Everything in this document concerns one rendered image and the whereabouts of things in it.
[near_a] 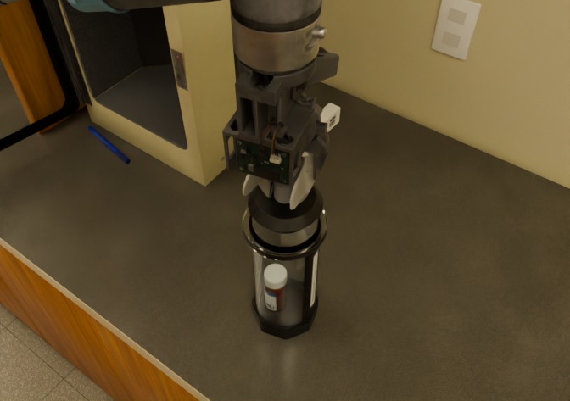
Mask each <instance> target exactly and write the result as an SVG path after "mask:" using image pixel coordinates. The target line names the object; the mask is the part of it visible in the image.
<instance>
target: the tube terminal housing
mask: <svg viewBox="0 0 570 401"><path fill-rule="evenodd" d="M58 2H59V6H60V9H61V12H62V15H63V17H64V22H65V24H66V27H67V30H68V32H69V35H70V40H71V42H72V45H73V48H74V50H75V55H76V57H77V60H78V63H79V65H80V68H81V73H82V75H83V78H84V81H85V83H86V86H87V90H88V93H89V96H90V99H91V101H92V106H91V105H90V104H88V103H86V106H87V110H88V112H89V114H90V117H91V120H92V122H94V123H95V124H97V125H100V126H101V127H103V128H104V129H106V130H107V131H110V132H112V133H113V134H115V135H116V136H118V137H120V138H122V139H123V140H125V141H127V142H129V143H130V144H132V145H134V146H135V147H137V148H140V149H141V150H143V151H144V152H146V153H148V154H150V155H152V156H153V157H155V158H156V159H158V160H160V161H162V162H163V163H165V164H168V165H169V166H170V167H172V168H174V169H175V170H178V171H180V172H181V173H182V174H184V175H186V176H188V177H190V178H191V179H193V180H195V181H196V182H198V183H200V184H202V185H203V186H205V187H206V186H207V185H208V184H209V183H210V182H211V181H212V180H213V179H215V178H216V177H217V176H218V175H219V174H220V173H221V172H222V171H223V170H224V169H225V168H226V158H225V150H224V142H223V135H222V131H223V129H224V128H225V126H226V125H227V123H228V122H229V120H230V119H231V117H232V116H233V115H234V114H235V112H236V111H237V101H236V91H235V83H236V74H235V64H234V53H233V43H232V22H231V12H230V2H229V0H221V1H214V2H207V3H190V4H182V5H172V6H164V7H163V12H164V17H165V25H166V30H167V35H168V40H169V44H170V53H171V48H172V49H174V50H176V51H177V52H179V53H182V58H183V64H184V70H185V75H186V80H187V89H188V91H186V90H184V89H182V88H180V87H179V86H177V83H176V86H177V91H178V96H179V101H180V105H181V111H182V119H183V124H184V129H185V133H186V139H187V149H186V150H182V149H180V148H179V147H177V146H175V145H173V144H171V143H169V142H167V141H166V140H164V139H162V138H161V137H159V136H156V135H155V134H153V133H152V132H150V131H147V130H146V129H144V128H142V127H141V126H139V125H137V124H135V123H133V122H131V121H129V120H128V119H126V118H124V117H122V116H121V115H119V114H117V113H115V112H114V111H112V110H110V109H107V108H105V107H104V106H103V105H101V104H99V103H97V102H96V101H95V98H93V97H92V95H91V93H90V91H89V88H88V84H87V80H86V77H85V75H84V72H83V69H82V67H81V62H80V60H79V57H78V54H77V51H76V49H75V44H74V42H73V39H72V36H71V34H70V29H69V26H68V24H67V21H66V18H65V16H64V10H63V8H62V5H61V2H60V0H58Z"/></svg>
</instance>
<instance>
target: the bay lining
mask: <svg viewBox="0 0 570 401"><path fill-rule="evenodd" d="M60 2H61V5H62V8H63V10H64V16H65V18H66V21H67V24H68V26H69V29H70V34H71V36H72V39H73V42H74V44H75V49H76V51H77V54H78V57H79V60H80V62H81V67H82V69H83V72H84V75H85V77H86V80H87V84H88V88H89V91H90V93H91V95H92V97H93V98H96V97H98V96H99V95H101V94H102V93H104V92H106V91H107V90H109V89H110V88H111V87H112V86H114V85H116V84H117V83H119V82H120V81H122V80H124V79H125V78H126V77H127V76H129V75H131V74H132V73H134V72H135V71H137V70H139V69H140V68H142V67H146V66H155V65H164V64H173V63H172V58H171V53H170V44H169V40H168V35H167V30H166V25H165V17H164V12H163V7H154V8H138V9H130V10H129V11H127V12H125V13H119V14H116V13H112V12H109V11H103V12H81V11H79V10H77V9H75V8H73V7H72V6H71V5H70V3H69V2H68V1H67V0H60Z"/></svg>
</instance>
